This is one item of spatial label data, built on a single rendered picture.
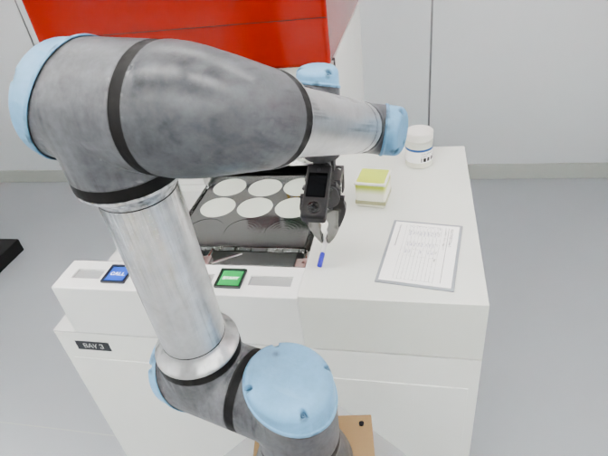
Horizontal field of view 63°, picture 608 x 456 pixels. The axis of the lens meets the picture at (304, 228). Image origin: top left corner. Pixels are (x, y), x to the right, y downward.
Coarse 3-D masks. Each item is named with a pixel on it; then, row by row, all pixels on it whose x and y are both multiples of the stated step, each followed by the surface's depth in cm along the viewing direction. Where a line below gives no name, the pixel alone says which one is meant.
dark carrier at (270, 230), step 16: (224, 176) 152; (240, 176) 151; (256, 176) 149; (272, 176) 148; (288, 176) 147; (304, 176) 146; (208, 192) 145; (240, 192) 143; (272, 208) 134; (208, 224) 131; (224, 224) 130; (240, 224) 129; (256, 224) 128; (272, 224) 128; (288, 224) 127; (304, 224) 126; (208, 240) 125; (224, 240) 124; (240, 240) 124; (256, 240) 123; (272, 240) 122; (288, 240) 121; (304, 240) 120
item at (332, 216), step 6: (330, 210) 99; (330, 216) 99; (336, 216) 99; (330, 222) 100; (336, 222) 99; (330, 228) 101; (336, 228) 100; (330, 234) 102; (336, 234) 102; (330, 240) 103
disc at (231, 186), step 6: (228, 180) 150; (234, 180) 149; (240, 180) 149; (216, 186) 147; (222, 186) 147; (228, 186) 147; (234, 186) 146; (240, 186) 146; (216, 192) 145; (222, 192) 144; (228, 192) 144; (234, 192) 143
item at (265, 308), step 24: (72, 264) 113; (96, 264) 112; (72, 288) 106; (96, 288) 105; (120, 288) 104; (216, 288) 100; (240, 288) 99; (264, 288) 99; (288, 288) 98; (72, 312) 111; (96, 312) 109; (120, 312) 108; (144, 312) 106; (240, 312) 100; (264, 312) 99; (288, 312) 98; (240, 336) 105; (264, 336) 103; (288, 336) 102
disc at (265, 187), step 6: (264, 180) 147; (270, 180) 147; (276, 180) 146; (252, 186) 145; (258, 186) 144; (264, 186) 144; (270, 186) 143; (276, 186) 143; (252, 192) 142; (258, 192) 142; (264, 192) 141; (270, 192) 141; (276, 192) 140
